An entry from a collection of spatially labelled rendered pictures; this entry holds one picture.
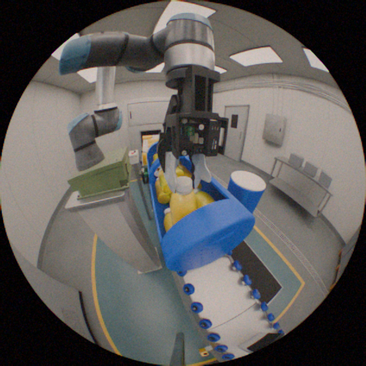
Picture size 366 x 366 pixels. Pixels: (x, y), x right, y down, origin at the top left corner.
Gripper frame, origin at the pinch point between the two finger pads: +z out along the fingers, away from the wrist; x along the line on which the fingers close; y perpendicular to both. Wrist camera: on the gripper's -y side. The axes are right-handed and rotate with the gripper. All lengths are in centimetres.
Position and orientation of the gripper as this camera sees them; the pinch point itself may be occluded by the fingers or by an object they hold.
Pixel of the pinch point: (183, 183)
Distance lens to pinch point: 23.5
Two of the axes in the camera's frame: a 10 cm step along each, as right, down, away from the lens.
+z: -0.1, 8.4, 5.4
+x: 9.4, -1.7, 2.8
